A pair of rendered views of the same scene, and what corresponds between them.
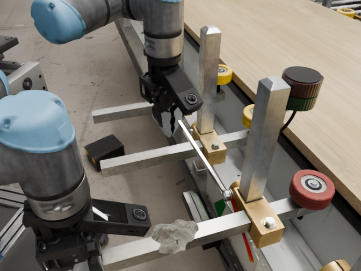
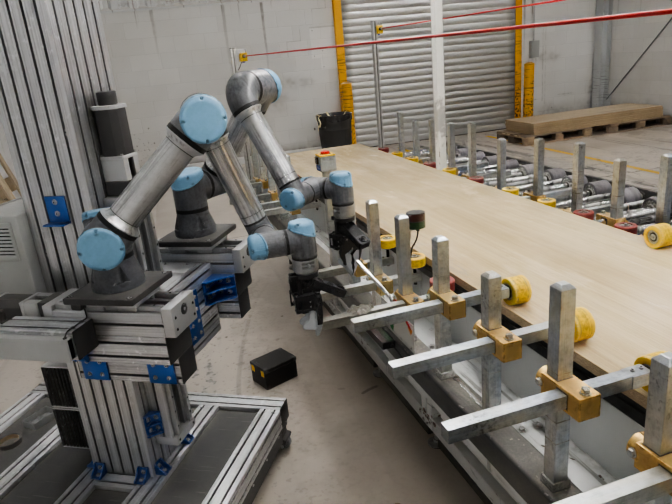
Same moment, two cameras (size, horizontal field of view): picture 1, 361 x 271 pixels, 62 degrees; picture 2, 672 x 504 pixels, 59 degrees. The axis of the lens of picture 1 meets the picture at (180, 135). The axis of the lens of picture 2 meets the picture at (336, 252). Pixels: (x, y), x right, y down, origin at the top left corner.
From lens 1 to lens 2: 1.39 m
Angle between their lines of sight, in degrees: 20
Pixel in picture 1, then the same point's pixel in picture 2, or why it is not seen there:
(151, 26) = (337, 200)
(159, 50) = (342, 213)
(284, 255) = not seen: hidden behind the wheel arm
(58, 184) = (310, 252)
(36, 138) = (306, 230)
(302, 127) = not seen: hidden behind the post
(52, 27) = (291, 202)
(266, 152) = (406, 256)
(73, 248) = (311, 295)
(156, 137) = (331, 353)
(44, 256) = (298, 298)
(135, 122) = (303, 341)
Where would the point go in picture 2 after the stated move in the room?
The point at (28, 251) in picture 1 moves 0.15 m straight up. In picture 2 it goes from (217, 435) to (211, 403)
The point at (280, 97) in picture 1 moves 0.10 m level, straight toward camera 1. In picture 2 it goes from (404, 222) to (395, 232)
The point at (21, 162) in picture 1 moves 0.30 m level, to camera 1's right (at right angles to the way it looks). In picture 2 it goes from (300, 240) to (407, 231)
